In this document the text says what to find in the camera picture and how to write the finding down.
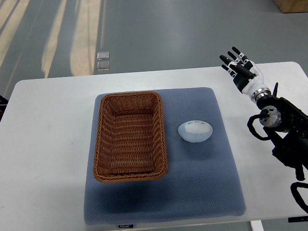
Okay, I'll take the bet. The brown wicker basket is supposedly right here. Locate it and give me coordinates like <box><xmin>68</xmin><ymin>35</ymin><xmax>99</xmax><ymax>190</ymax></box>
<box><xmin>93</xmin><ymin>91</ymin><xmax>168</xmax><ymax>183</ymax></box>

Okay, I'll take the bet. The black cable loop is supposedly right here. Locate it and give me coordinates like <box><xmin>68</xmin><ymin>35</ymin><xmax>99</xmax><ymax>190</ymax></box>
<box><xmin>290</xmin><ymin>182</ymin><xmax>308</xmax><ymax>214</ymax></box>

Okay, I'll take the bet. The upper metal floor plate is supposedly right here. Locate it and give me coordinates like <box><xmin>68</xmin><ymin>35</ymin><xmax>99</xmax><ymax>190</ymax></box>
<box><xmin>97</xmin><ymin>51</ymin><xmax>110</xmax><ymax>60</ymax></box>

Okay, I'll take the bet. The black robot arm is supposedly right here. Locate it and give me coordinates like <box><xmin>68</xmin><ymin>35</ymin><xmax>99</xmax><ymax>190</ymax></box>
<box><xmin>247</xmin><ymin>83</ymin><xmax>308</xmax><ymax>181</ymax></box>

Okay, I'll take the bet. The black table control panel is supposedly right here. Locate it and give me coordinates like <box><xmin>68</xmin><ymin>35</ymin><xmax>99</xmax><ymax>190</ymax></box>
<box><xmin>288</xmin><ymin>216</ymin><xmax>308</xmax><ymax>223</ymax></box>

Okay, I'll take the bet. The blue quilted mat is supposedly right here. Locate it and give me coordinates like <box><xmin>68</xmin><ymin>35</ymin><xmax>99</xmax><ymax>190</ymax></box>
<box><xmin>84</xmin><ymin>87</ymin><xmax>246</xmax><ymax>225</ymax></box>

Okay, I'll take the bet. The metal floor plate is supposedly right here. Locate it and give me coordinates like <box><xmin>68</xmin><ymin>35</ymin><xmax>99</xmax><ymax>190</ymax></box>
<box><xmin>97</xmin><ymin>61</ymin><xmax>110</xmax><ymax>71</ymax></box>
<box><xmin>97</xmin><ymin>51</ymin><xmax>110</xmax><ymax>60</ymax></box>

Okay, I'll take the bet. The black object at left edge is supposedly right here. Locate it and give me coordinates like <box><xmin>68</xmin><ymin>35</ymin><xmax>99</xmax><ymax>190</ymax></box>
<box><xmin>0</xmin><ymin>96</ymin><xmax>9</xmax><ymax>120</ymax></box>

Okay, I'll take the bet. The lower metal floor plate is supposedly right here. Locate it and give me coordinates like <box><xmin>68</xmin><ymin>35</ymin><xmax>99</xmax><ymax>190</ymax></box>
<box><xmin>97</xmin><ymin>61</ymin><xmax>110</xmax><ymax>71</ymax></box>

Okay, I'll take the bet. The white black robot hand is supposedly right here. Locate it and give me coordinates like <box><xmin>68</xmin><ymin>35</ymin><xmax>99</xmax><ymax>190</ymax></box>
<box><xmin>219</xmin><ymin>47</ymin><xmax>270</xmax><ymax>103</ymax></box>

